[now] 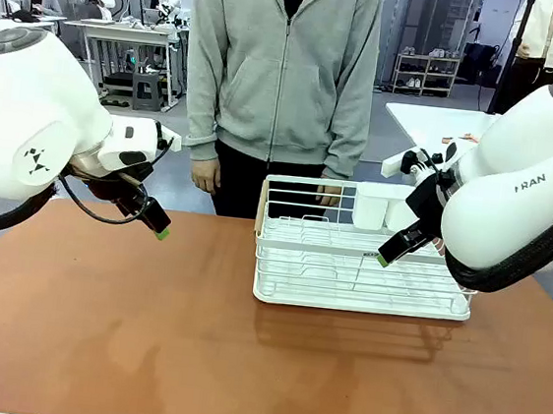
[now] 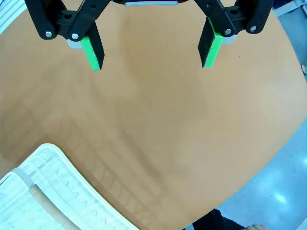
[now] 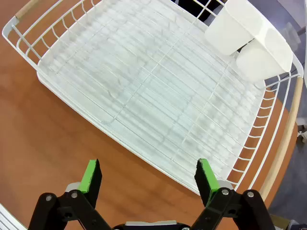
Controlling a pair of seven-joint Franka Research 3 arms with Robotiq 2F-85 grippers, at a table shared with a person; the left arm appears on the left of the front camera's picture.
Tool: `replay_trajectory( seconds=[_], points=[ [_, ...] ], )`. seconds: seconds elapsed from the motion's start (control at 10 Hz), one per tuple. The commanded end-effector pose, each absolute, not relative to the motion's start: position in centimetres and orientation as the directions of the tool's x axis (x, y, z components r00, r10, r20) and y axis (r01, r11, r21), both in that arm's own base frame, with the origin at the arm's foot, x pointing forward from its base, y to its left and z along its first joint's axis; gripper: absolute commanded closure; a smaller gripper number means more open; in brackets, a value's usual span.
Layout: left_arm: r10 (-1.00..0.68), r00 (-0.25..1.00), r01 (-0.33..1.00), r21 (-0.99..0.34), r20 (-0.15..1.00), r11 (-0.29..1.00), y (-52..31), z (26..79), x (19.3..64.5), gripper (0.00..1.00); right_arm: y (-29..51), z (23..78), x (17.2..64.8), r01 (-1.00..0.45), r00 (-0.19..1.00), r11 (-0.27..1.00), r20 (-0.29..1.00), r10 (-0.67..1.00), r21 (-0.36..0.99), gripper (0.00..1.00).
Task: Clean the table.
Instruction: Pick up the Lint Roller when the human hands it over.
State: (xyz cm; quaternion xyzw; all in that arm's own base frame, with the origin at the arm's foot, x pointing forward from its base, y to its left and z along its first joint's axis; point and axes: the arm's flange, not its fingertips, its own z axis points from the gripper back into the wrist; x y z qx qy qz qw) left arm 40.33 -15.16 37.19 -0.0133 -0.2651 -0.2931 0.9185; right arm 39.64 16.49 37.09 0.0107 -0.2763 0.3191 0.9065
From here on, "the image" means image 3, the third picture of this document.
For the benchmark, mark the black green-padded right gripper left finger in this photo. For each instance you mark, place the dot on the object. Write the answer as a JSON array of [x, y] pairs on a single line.
[[92, 179]]

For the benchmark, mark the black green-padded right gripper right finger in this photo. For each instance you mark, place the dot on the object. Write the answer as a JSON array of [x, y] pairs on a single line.
[[206, 182]]

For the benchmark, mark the cardboard box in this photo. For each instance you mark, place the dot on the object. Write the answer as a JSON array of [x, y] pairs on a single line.
[[280, 222]]

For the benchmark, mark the white plastic cutlery cup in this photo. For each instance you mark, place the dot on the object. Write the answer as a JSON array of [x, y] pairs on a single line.
[[230, 28], [266, 60]]

